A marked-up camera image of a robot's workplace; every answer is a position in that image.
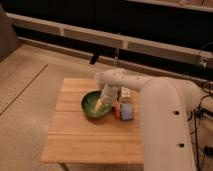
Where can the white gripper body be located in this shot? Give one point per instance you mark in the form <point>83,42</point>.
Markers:
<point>109,94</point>

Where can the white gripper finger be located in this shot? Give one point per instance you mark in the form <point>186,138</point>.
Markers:
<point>114,103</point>
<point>99,105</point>

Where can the green ceramic bowl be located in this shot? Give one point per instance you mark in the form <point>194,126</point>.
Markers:
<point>88,105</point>

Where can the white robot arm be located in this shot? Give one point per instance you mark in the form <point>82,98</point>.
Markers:
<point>164,104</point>

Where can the orange carrot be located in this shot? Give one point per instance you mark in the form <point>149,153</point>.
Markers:
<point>116,110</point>

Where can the white carton box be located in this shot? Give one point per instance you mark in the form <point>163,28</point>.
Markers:
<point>125,95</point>

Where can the wooden table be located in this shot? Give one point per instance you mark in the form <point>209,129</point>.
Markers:
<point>73,138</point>

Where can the black handle on rail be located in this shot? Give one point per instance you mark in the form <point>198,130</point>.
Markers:
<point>94,58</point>

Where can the white shelf rail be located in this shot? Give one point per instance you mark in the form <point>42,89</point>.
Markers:
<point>106,39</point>

